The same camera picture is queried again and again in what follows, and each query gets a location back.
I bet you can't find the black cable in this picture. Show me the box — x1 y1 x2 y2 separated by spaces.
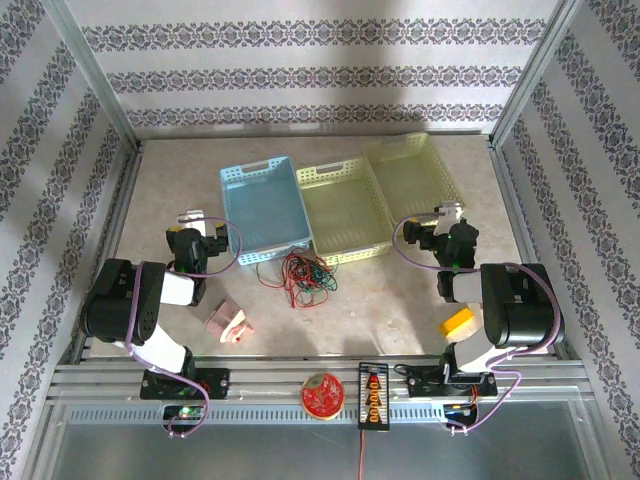
282 249 335 301
284 248 336 301

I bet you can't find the small board with wires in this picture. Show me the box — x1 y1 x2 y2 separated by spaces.
441 401 480 427

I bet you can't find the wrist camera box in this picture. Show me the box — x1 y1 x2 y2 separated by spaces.
432 200 466 237
177 208 208 233

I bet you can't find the aluminium frame post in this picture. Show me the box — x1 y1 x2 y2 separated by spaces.
41 0 142 151
488 0 587 147

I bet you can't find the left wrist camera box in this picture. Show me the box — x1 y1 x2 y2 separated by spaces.
177 208 208 233

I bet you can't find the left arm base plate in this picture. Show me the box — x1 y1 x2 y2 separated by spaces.
139 367 232 402

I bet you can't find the pink toy block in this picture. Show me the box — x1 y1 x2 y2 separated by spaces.
203 298 256 346

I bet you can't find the blue perforated plastic basket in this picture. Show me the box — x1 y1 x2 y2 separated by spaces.
218 155 316 267

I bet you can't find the pale yellow perforated basket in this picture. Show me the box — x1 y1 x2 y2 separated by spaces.
361 131 469 227
295 156 397 266

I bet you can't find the thin red wire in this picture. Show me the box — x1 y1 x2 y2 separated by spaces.
356 430 369 480

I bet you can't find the black control pad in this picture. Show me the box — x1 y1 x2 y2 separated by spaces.
357 361 392 433

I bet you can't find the red cable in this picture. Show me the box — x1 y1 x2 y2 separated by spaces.
279 247 332 310
256 247 332 310

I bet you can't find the aluminium frame rail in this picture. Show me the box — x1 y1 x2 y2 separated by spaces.
46 355 595 407

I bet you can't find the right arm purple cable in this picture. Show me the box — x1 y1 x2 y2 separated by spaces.
391 209 564 437

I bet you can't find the aluminium side rail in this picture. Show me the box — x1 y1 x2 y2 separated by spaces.
68 139 147 362
485 134 577 361

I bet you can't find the green cable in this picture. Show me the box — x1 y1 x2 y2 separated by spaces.
297 257 340 296

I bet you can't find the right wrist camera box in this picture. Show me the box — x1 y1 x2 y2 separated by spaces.
432 200 466 237

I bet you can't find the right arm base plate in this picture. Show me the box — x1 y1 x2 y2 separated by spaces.
394 364 499 402

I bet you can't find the yellow block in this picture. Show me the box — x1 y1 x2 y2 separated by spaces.
438 306 476 338

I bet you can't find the grey slotted cable duct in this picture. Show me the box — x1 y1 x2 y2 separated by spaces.
64 402 501 427

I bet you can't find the small board with green light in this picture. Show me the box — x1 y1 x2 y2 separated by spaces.
161 403 208 422

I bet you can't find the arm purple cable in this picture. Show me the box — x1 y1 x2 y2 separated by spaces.
124 216 244 440
391 209 564 437

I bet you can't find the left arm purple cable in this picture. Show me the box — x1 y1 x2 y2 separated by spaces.
124 216 244 440

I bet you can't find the red round tin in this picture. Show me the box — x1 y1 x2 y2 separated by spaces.
299 371 347 422

